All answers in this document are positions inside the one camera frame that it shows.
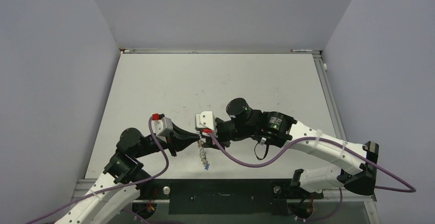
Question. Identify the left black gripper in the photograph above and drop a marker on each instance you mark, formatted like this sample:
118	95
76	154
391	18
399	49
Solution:
175	141

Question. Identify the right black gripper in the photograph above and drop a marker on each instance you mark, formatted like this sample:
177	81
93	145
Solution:
219	138

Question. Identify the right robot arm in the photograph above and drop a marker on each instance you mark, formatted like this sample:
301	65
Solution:
351	166

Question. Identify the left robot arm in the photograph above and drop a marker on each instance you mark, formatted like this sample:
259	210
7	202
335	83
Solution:
123	178

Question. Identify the red white marker pen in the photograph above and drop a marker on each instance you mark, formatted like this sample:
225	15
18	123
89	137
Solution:
301	50

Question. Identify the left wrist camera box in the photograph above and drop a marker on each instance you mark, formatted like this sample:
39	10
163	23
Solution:
162	125

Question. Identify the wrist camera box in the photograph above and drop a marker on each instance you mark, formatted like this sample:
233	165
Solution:
162	125
205	123

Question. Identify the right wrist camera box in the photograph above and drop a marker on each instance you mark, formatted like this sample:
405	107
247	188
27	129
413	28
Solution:
205	123

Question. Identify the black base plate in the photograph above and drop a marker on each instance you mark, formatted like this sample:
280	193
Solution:
225	205

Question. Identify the aluminium frame rail back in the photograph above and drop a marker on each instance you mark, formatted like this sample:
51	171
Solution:
213	51

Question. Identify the aluminium frame rail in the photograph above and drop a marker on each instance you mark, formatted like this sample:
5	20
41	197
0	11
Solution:
213	51
198	189
330	101

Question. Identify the aluminium frame rail front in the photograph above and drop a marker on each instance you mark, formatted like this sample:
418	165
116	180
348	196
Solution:
198	189

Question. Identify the aluminium frame rail right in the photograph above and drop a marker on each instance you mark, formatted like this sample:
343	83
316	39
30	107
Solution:
330	101

